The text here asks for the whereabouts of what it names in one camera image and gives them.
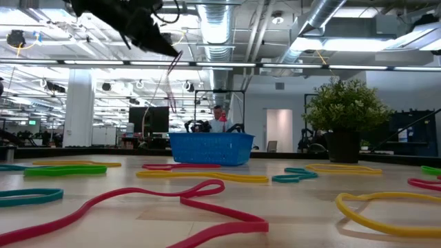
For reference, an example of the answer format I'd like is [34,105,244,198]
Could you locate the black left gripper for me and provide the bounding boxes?
[70,0,181,58]

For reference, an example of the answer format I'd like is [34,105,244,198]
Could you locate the thin dark red rubber band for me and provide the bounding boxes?
[141,50,184,137]

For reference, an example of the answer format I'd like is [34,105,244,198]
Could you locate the yellow rubber band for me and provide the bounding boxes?
[135,169,269,184]
[335,191,441,239]
[32,159,122,168]
[305,163,383,176]

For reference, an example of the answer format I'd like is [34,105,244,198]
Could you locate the green rubber band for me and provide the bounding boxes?
[23,165,108,178]
[420,165,441,176]

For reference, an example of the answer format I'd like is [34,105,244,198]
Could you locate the long pink rubber band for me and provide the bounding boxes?
[0,178,270,248]

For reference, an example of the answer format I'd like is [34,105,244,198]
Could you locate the long ceiling light strip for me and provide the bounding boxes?
[0,58,441,72]

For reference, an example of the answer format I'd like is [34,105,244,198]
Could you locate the white pillar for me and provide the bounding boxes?
[62,68,96,149]

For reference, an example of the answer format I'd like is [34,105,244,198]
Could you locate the small red object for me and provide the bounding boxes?
[218,112,229,133]

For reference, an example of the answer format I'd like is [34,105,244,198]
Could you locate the person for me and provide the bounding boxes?
[208,105,236,134]

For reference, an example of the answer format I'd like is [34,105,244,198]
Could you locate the white cabinets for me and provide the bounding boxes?
[90,125,119,147]

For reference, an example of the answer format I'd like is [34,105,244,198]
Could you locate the blue plastic basket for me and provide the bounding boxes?
[168,132,256,167]

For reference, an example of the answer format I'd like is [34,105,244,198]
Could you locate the black ceiling device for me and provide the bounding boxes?
[6,29,27,49]

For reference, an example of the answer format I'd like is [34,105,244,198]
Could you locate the green potted artificial plant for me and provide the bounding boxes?
[302,77,394,164]

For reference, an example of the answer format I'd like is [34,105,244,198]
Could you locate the dark blue cabinet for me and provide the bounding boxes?
[388,109,439,158]

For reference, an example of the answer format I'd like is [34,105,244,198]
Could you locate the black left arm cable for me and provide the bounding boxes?
[151,0,181,25]

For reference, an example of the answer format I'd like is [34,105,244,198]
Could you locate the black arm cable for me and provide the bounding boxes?
[371,108,441,152]
[151,0,181,25]

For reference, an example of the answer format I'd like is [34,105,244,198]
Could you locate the silver ventilation duct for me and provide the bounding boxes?
[196,0,236,107]
[275,0,348,66]

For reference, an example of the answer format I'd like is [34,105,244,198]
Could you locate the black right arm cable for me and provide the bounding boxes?
[371,108,441,152]

